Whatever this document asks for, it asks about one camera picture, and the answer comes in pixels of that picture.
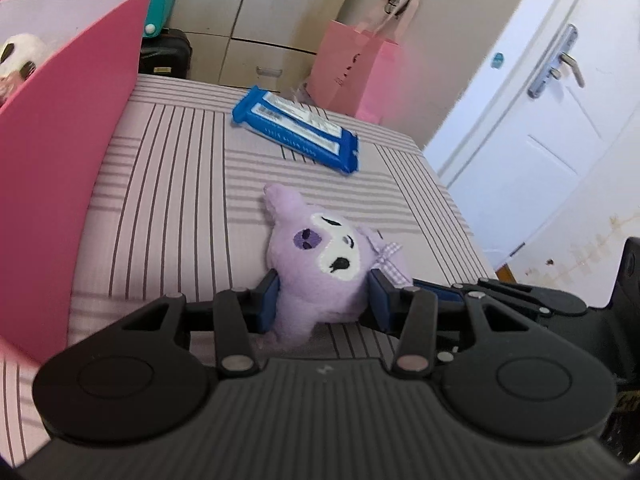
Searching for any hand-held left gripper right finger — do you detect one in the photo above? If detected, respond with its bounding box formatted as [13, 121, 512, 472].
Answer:
[366, 269, 552, 379]

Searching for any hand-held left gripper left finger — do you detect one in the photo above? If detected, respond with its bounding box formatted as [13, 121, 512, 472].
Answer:
[94, 269, 280, 380]

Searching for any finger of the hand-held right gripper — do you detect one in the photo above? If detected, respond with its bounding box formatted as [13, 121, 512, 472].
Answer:
[414, 277, 589, 317]

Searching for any purple plush toy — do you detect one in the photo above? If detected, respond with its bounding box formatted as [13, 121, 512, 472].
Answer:
[263, 182, 413, 346]

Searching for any large pink paper box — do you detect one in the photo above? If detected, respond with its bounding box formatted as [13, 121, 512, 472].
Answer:
[0, 0, 156, 366]

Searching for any white door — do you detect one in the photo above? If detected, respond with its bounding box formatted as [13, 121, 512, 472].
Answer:
[422, 0, 640, 271]

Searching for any striped bed sheet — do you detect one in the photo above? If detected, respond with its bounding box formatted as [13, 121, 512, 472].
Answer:
[0, 72, 501, 466]

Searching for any blue wet wipes pack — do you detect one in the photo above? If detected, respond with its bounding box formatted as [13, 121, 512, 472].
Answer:
[231, 85, 360, 176]

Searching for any pink paper gift bag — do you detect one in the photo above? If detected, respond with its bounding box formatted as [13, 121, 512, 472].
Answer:
[305, 0, 418, 126]

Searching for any black suitcase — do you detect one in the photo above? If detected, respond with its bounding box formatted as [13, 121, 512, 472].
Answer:
[137, 27, 193, 79]

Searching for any beige wardrobe cabinet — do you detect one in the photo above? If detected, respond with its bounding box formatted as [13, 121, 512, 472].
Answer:
[150, 0, 371, 98]

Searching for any white panda plush toy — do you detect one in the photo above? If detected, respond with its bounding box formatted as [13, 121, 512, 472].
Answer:
[0, 32, 51, 86]

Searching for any silver door handle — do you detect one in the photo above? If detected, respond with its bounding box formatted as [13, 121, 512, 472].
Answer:
[527, 24, 586, 100]

